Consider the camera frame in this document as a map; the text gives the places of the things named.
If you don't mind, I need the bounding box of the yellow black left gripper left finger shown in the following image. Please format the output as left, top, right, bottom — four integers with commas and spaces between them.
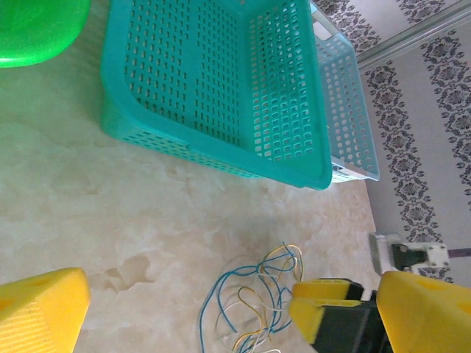
0, 267, 91, 353

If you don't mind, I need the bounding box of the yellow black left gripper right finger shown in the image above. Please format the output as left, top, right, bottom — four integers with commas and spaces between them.
378, 271, 471, 353

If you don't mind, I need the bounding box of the bundle of coloured wires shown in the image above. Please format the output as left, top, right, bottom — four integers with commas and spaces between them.
215, 253, 295, 353

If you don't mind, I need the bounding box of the green plastic basket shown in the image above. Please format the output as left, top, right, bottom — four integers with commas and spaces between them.
0, 0, 91, 69

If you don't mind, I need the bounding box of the light blue plastic basket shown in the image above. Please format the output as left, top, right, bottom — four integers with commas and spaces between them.
308, 0, 380, 184

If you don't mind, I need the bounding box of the teal plastic basket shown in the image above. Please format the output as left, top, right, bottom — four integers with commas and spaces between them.
99, 0, 333, 191

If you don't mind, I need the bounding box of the aluminium frame post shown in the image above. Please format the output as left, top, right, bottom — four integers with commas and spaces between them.
358, 0, 471, 71

